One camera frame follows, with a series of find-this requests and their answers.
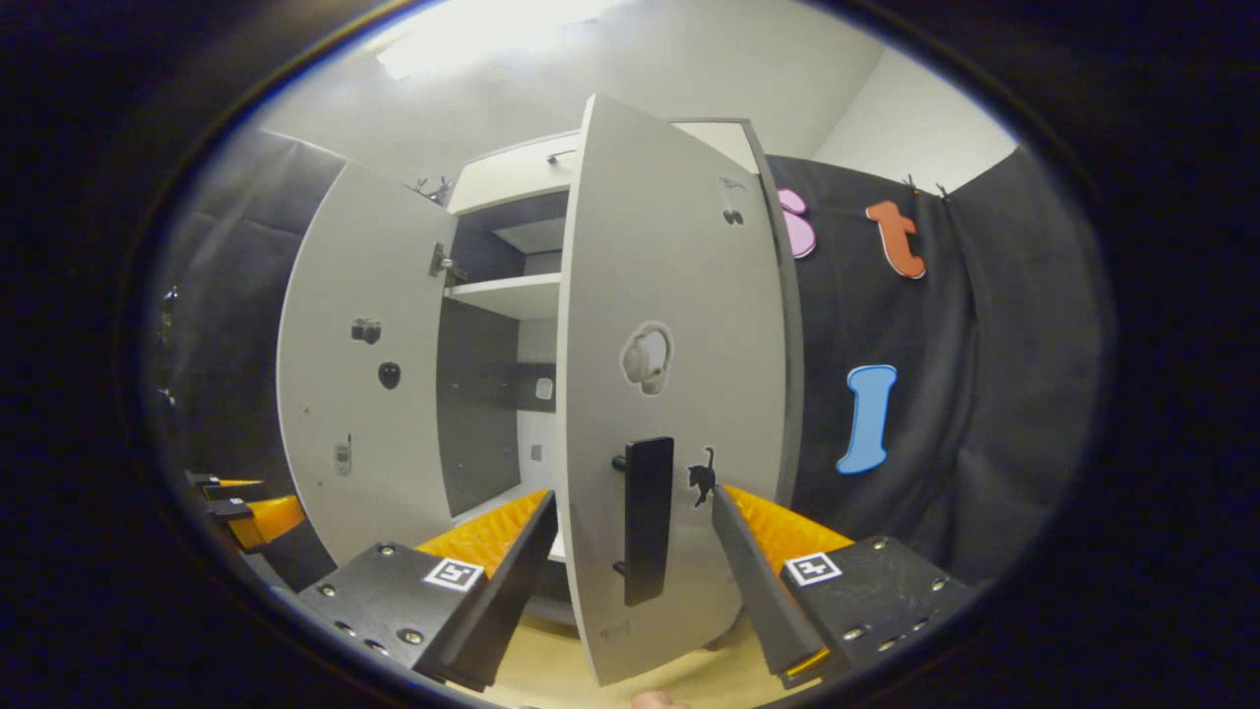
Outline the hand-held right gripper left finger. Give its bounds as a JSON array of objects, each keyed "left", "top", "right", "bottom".
[{"left": 268, "top": 489, "right": 560, "bottom": 694}]

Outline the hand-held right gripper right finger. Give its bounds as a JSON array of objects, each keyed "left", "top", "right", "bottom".
[{"left": 711, "top": 484, "right": 976, "bottom": 690}]

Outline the white cabinet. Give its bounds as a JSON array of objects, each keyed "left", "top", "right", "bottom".
[{"left": 431, "top": 116, "right": 805, "bottom": 631}]

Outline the white cabinet door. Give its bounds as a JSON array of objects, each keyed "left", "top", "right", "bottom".
[
  {"left": 277, "top": 161, "right": 460, "bottom": 569},
  {"left": 555, "top": 94, "right": 800, "bottom": 688}
]

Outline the white cabinet shelf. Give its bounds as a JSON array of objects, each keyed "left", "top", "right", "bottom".
[{"left": 445, "top": 272, "right": 563, "bottom": 322}]

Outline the black right door handle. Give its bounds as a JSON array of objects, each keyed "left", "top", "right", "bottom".
[{"left": 611, "top": 436, "right": 677, "bottom": 609}]

